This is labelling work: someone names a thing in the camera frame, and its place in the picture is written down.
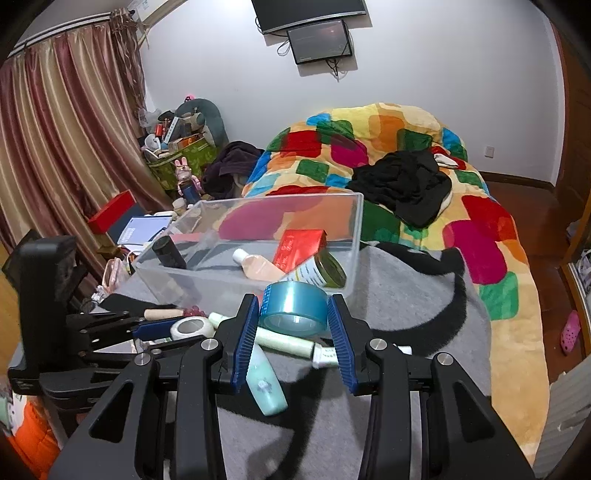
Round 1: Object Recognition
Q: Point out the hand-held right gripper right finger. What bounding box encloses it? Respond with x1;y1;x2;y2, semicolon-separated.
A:
327;294;536;480

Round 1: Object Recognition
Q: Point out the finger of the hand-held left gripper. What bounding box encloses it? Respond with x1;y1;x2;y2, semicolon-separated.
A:
78;339;185;360
67;310;188;341

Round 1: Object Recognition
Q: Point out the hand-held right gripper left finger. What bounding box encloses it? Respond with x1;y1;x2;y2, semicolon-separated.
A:
48;294;262;480

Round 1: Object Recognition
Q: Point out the white round container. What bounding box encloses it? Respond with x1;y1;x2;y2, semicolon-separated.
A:
170;316;215;341

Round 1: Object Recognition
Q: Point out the blue tape roll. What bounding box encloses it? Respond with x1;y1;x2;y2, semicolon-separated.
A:
257;281;329;337

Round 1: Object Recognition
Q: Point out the clear plastic storage bin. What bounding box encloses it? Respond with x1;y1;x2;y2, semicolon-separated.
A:
134;191;365;315

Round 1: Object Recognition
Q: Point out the mint green bottle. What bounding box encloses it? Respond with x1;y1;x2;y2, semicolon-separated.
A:
245;344;288;416

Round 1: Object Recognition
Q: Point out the pale green tube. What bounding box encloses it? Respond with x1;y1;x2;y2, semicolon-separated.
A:
209;313;315;357

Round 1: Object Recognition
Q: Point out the pink pouch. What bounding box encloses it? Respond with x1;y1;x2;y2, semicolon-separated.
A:
102;258;134;294

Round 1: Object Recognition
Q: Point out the black cylinder bottle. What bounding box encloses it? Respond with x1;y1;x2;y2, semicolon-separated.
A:
152;235;188;271

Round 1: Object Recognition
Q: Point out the green can cream label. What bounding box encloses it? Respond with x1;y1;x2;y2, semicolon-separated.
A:
281;251;347;289

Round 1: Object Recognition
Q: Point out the grey black blanket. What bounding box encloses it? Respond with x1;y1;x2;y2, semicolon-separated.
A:
106;240;492;480

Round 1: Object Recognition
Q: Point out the peach bottle white cap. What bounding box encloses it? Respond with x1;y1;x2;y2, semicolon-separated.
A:
233;248;287;281

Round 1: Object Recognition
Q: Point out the blue white notebook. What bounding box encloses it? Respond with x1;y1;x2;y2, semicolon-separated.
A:
117;216;172;245

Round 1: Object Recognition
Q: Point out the red lidded box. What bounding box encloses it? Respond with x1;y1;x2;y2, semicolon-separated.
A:
88;190;138;234

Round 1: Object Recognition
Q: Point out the orange garment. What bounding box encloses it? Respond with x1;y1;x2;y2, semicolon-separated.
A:
9;401;61;476

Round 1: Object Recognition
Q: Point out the red cardboard box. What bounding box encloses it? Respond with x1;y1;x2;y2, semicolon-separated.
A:
272;229;328;283

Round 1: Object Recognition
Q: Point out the pink bunny bottle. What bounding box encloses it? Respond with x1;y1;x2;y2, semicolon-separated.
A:
174;157;199;201

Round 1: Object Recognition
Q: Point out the striped curtain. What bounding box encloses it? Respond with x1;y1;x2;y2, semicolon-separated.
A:
0;9;158;278

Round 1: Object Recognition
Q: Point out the black clothing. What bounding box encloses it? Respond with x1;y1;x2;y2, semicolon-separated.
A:
346;151;453;228

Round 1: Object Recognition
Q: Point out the green patterned bag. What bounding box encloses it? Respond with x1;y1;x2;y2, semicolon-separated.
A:
148;141;220;190

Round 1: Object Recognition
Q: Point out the colourful patchwork blanket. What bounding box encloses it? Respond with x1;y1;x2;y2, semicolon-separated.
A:
242;102;550;467

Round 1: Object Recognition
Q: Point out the dark purple clothing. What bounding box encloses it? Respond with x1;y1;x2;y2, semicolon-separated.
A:
202;141;265;197

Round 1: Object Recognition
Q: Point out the grey neck pillow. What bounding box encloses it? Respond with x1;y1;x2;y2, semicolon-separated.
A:
175;98;229;146

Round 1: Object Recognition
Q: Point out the pink clog shoe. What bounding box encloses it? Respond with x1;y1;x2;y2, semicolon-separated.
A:
560;310;581;355

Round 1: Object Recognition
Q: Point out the black television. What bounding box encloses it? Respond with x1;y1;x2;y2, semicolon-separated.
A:
252;0;368;35

